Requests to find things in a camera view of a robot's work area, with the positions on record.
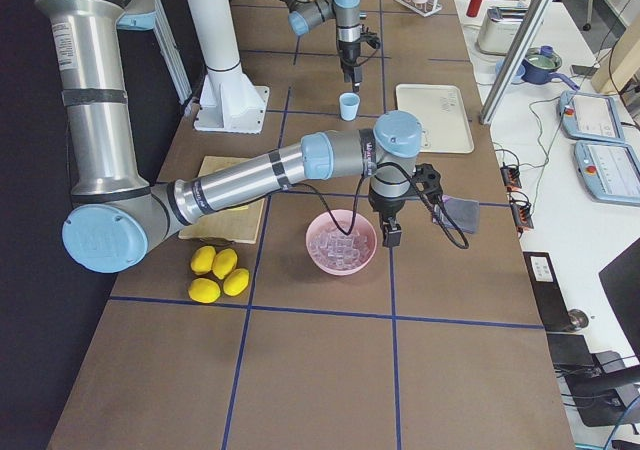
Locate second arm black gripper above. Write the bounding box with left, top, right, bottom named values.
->
left=337, top=42, right=362, bottom=93

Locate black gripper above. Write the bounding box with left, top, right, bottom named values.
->
left=368, top=194, right=405, bottom=248

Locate second grey robot arm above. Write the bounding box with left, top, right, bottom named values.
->
left=282, top=0, right=362, bottom=86

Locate light blue cup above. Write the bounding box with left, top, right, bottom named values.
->
left=339, top=92, right=361, bottom=121

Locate pile of clear ice cubes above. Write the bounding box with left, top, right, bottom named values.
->
left=307, top=222, right=374, bottom=271

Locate pink bowl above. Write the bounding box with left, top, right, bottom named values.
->
left=305, top=209, right=377, bottom=276

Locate grey folded cloth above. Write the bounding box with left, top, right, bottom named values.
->
left=432, top=195, right=480, bottom=234

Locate cream bear tray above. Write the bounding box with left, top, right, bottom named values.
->
left=395, top=84, right=474, bottom=154

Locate orange power strip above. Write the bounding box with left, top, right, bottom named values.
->
left=500, top=164, right=534, bottom=236

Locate wooden cutting board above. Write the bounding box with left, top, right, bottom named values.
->
left=178, top=156, right=265, bottom=244

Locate cream toaster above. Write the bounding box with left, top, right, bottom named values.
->
left=476, top=6, right=527, bottom=55

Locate blue bowl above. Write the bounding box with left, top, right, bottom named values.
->
left=493, top=60, right=527, bottom=86

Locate blue saucepan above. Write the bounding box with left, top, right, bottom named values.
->
left=522, top=45, right=579, bottom=91

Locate teach pendant tablet far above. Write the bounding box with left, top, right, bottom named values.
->
left=558, top=90, right=625, bottom=143

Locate teach pendant tablet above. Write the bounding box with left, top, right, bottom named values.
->
left=574, top=140, right=639, bottom=206
left=558, top=90, right=625, bottom=143

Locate teach pendant tablet near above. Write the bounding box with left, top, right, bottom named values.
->
left=574, top=140, right=639, bottom=206

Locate black monitor stand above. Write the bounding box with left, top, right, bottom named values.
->
left=564, top=242, right=639, bottom=427

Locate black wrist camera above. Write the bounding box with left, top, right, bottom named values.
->
left=412, top=163, right=443, bottom=205

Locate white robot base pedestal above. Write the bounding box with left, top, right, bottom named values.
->
left=187, top=0, right=270, bottom=134

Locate aluminium frame post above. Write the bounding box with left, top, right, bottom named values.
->
left=479, top=0, right=553, bottom=125

